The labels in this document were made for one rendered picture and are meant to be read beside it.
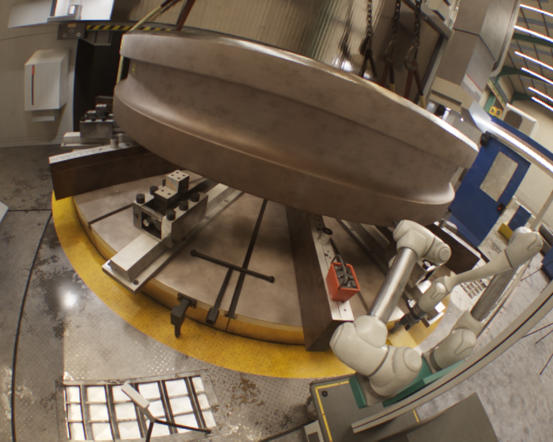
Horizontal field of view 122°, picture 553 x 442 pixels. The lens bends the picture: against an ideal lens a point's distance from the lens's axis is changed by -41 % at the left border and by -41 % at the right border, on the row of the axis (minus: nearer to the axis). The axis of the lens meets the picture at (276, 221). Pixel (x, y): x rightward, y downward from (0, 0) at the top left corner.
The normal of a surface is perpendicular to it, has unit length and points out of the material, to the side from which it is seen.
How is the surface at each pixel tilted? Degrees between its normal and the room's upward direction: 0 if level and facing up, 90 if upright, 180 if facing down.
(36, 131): 90
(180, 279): 0
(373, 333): 26
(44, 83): 90
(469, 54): 90
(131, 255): 0
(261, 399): 0
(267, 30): 90
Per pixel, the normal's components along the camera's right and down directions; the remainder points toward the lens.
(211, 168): -0.26, 0.49
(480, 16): -0.88, 0.01
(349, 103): -0.01, 0.57
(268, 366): 0.28, -0.78
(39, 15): 0.38, 0.62
